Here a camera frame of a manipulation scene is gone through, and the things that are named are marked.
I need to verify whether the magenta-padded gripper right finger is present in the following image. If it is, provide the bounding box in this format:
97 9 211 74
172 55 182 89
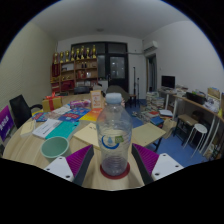
130 143 184 186

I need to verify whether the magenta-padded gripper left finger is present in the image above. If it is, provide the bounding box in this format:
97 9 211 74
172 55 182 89
43 144 95 187

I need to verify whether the clear plastic water bottle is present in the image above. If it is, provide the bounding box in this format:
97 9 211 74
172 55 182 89
95 92 134 178

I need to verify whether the light green cup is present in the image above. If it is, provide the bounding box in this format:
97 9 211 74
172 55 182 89
40 135 70 160

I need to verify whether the teal book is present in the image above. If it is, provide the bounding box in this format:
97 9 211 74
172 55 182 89
44 120 81 140

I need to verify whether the white booklet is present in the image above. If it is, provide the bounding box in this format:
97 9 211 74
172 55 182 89
32 118 63 140

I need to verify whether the flat round red coaster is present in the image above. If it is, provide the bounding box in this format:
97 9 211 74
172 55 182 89
99 162 131 181

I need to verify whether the kraft paper envelope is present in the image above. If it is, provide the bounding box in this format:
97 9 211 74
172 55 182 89
72 122 101 150

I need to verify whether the pale yellow book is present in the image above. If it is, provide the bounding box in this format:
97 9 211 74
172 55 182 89
19 119 37 138

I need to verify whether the white round stool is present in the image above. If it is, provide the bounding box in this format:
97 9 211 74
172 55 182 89
183 123 208 158

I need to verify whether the blue and red book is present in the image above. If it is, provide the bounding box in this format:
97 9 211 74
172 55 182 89
58 107 92 123

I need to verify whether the orange book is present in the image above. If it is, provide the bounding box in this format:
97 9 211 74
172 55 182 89
79 108 104 123

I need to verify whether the pile of books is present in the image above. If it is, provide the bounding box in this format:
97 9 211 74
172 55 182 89
145 91 174 126

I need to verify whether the yellow gift box red ribbon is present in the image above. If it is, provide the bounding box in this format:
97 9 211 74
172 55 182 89
41 92 64 113

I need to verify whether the pink flat box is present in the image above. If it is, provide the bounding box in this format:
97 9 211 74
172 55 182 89
69 98 92 110

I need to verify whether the purple sign board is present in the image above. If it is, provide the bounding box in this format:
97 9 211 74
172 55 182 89
0 105 15 143

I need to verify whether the black office chair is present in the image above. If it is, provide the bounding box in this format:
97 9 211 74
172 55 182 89
8 94 44 129

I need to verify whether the long wooden side desk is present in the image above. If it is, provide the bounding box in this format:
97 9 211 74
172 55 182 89
158 88 224 158

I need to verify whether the small orange standing box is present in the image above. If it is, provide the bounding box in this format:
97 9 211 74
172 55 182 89
89 89 105 110

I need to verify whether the black computer monitor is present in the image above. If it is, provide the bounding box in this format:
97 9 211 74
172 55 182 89
161 75 176 90

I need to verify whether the grey armchair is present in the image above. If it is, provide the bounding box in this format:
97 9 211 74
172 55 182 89
105 84 131 103

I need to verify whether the wooden shelf unit with trophies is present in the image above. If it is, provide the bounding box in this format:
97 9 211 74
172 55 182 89
49 44 99 94

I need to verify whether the white wall air conditioner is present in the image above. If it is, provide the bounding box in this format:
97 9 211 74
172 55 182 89
142 40 159 54

